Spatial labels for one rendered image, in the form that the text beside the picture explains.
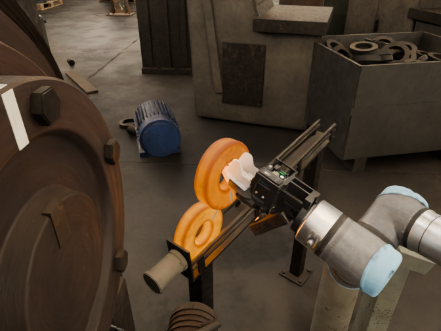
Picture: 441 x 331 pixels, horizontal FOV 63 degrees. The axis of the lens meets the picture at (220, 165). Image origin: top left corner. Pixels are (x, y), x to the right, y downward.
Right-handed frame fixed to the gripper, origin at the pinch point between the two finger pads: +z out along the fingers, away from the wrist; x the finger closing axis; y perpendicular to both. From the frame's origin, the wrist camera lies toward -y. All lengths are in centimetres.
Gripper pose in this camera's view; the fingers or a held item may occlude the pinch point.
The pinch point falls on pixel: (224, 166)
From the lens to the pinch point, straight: 76.0
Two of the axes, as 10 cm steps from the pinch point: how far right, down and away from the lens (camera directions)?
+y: 2.1, -7.3, -6.5
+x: -6.3, 4.0, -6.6
